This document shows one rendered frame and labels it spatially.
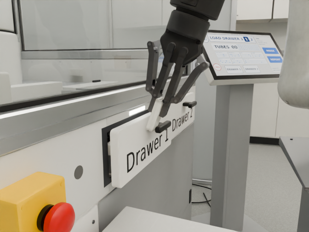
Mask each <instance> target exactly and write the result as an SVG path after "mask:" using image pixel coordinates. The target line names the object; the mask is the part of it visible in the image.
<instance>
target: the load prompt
mask: <svg viewBox="0 0 309 232"><path fill-rule="evenodd" d="M207 36H208V38H209V41H210V42H239V43H256V41H255V39H254V37H253V36H247V35H218V34H207Z"/></svg>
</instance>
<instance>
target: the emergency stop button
mask: <svg viewBox="0 0 309 232"><path fill-rule="evenodd" d="M74 221H75V212H74V208H73V206H72V205H71V204H69V203H65V202H60V203H57V204H55V205H54V206H53V207H52V208H51V209H50V211H49V212H48V213H47V215H46V217H45V220H44V232H70V231H71V230H72V228H73V225H74Z"/></svg>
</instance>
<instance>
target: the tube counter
mask: <svg viewBox="0 0 309 232"><path fill-rule="evenodd" d="M230 45H231V47H232V49H233V51H261V50H260V48H259V46H258V45H254V44H230Z"/></svg>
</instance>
